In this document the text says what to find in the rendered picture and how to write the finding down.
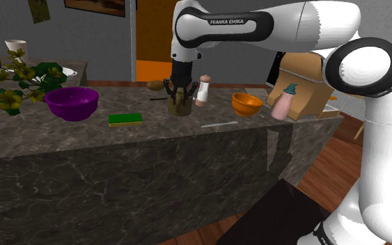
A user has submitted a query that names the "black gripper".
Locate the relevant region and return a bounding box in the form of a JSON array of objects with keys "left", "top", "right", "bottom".
[{"left": 162, "top": 60, "right": 199, "bottom": 104}]

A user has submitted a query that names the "olive green cup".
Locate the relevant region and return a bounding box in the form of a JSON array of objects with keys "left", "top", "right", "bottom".
[{"left": 167, "top": 88, "right": 194, "bottom": 117}]

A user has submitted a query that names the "white and tan pepper mill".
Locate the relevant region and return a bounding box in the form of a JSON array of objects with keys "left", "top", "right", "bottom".
[{"left": 195, "top": 74, "right": 213, "bottom": 108}]

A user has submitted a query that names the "brown potato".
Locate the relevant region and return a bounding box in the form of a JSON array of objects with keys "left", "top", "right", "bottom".
[{"left": 146, "top": 80, "right": 166, "bottom": 92}]

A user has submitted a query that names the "silver knife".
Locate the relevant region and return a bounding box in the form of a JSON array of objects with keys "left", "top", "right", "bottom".
[{"left": 200, "top": 120, "right": 240, "bottom": 129}]

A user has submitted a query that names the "orange door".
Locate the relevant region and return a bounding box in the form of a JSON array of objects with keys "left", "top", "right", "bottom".
[{"left": 135, "top": 0, "right": 177, "bottom": 83}]

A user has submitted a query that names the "green and yellow sponge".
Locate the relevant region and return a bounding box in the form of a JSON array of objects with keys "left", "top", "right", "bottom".
[{"left": 108, "top": 113, "right": 144, "bottom": 128}]

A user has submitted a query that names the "orange bowl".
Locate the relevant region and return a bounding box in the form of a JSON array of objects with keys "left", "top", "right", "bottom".
[{"left": 231, "top": 92, "right": 264, "bottom": 118}]

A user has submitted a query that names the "pink bottle with teal cap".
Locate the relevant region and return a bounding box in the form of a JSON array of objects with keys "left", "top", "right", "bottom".
[{"left": 271, "top": 83, "right": 299, "bottom": 121}]

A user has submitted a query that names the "grey side table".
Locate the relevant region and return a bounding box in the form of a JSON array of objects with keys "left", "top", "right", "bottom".
[{"left": 0, "top": 56, "right": 89, "bottom": 88}]

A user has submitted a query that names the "purple bowl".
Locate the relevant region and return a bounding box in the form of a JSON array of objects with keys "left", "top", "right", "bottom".
[{"left": 44, "top": 86, "right": 100, "bottom": 123}]

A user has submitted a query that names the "white dish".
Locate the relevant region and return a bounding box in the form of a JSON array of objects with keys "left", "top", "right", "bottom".
[{"left": 61, "top": 66, "right": 79, "bottom": 77}]

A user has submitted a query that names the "brown cardboard box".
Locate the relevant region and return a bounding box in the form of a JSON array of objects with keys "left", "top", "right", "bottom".
[{"left": 265, "top": 52, "right": 340, "bottom": 122}]

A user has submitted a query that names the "dark robot stand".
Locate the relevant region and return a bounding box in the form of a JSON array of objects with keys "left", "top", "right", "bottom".
[{"left": 215, "top": 178, "right": 333, "bottom": 245}]

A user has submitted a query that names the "white cup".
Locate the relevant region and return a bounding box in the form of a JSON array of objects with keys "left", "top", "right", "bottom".
[{"left": 4, "top": 39, "right": 29, "bottom": 64}]

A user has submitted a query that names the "yellow flowering plant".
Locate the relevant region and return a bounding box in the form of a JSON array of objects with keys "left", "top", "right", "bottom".
[{"left": 0, "top": 48, "right": 68, "bottom": 117}]

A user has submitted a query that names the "framed wall picture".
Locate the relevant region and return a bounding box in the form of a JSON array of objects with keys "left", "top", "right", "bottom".
[{"left": 63, "top": 0, "right": 127, "bottom": 18}]

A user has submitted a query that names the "olive wall poster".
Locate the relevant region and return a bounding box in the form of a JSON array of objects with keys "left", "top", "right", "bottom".
[{"left": 27, "top": 0, "right": 52, "bottom": 25}]

